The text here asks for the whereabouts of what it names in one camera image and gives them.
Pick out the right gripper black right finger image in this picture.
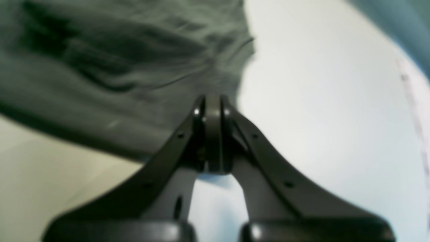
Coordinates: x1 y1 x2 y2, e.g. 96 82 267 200
218 95 396 242

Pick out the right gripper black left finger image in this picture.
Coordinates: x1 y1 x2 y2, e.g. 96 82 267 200
42 95 217 242

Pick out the dark grey T-shirt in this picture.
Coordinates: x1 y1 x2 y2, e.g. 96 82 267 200
1 0 254 160

